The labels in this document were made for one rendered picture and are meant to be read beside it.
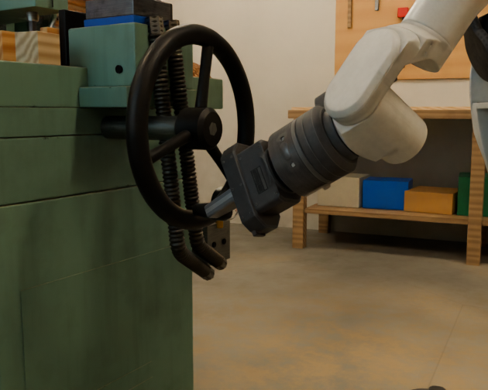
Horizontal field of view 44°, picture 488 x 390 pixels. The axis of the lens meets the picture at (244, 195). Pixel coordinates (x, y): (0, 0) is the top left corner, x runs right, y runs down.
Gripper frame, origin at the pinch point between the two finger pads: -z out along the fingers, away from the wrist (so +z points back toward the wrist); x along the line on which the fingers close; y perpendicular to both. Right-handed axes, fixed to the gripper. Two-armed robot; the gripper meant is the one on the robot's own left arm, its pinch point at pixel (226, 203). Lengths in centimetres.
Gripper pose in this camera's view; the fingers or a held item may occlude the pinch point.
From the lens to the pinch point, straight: 80.0
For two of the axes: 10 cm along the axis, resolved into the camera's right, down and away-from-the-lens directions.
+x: -3.1, -9.0, 3.2
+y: -6.0, -0.7, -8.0
